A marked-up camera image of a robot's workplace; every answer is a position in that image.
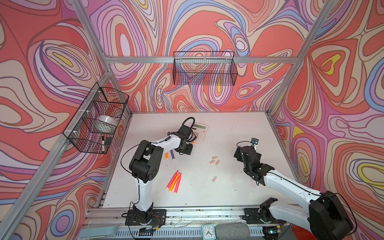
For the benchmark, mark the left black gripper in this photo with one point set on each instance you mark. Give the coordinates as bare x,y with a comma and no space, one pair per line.
186,148

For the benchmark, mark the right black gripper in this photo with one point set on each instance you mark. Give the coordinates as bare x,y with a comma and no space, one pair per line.
241,153

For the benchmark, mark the purple pen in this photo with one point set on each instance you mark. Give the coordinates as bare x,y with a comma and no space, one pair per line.
172,154

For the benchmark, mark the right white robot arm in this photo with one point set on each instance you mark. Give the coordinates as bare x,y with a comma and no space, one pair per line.
322,214

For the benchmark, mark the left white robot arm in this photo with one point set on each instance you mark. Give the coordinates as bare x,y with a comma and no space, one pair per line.
145,165

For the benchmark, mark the pink pen left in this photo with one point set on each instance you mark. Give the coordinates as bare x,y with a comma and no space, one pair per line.
172,179

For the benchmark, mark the pink pen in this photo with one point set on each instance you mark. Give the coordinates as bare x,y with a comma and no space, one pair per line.
172,179
178,183

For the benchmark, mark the orange pen in bundle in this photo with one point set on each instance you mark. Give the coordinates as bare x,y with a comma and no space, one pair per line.
173,183

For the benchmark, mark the pink pen right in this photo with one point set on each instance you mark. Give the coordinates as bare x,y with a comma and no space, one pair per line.
178,183

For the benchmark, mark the pink calculator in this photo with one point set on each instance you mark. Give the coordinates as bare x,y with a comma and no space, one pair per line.
200,132

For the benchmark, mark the small white clock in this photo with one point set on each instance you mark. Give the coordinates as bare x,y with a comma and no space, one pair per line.
208,232

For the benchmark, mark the red bucket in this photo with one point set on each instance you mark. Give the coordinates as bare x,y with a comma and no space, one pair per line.
302,234

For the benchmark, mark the black marker in basket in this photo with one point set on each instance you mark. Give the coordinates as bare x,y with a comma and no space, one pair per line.
103,145

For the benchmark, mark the silver tape roll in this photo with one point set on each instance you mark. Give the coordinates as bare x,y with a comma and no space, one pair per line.
104,124

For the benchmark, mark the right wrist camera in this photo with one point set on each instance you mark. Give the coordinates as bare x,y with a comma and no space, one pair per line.
254,143

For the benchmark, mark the black wire basket back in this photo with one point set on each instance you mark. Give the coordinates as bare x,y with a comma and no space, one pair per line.
204,68

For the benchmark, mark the black wire basket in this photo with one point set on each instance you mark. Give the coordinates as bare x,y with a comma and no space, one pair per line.
100,101
204,68

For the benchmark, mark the black wire basket left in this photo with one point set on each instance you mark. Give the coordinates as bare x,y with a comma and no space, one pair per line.
100,101

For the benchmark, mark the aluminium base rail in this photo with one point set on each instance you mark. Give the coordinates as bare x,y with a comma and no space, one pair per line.
187,222

